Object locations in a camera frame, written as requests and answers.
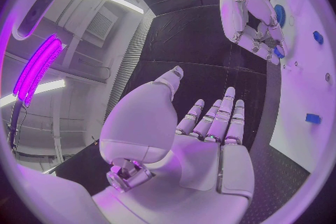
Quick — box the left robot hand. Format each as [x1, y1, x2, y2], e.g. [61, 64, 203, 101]
[91, 66, 256, 224]

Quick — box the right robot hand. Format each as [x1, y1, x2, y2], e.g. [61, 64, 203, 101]
[218, 0, 290, 66]

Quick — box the blue peg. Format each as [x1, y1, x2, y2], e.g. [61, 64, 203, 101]
[312, 30, 325, 45]
[273, 45, 286, 59]

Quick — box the white task board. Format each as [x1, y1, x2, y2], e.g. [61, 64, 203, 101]
[267, 0, 336, 174]

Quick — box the blue gear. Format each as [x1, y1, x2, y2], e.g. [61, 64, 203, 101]
[273, 4, 287, 29]

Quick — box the blue block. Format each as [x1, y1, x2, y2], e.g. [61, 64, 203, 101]
[304, 113, 322, 124]

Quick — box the black light stand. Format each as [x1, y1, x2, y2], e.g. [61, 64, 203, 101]
[6, 100, 29, 151]

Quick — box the glowing light bar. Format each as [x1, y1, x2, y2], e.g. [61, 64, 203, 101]
[12, 32, 67, 108]

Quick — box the dark oblong device white frame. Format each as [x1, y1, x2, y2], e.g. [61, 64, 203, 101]
[11, 0, 62, 41]

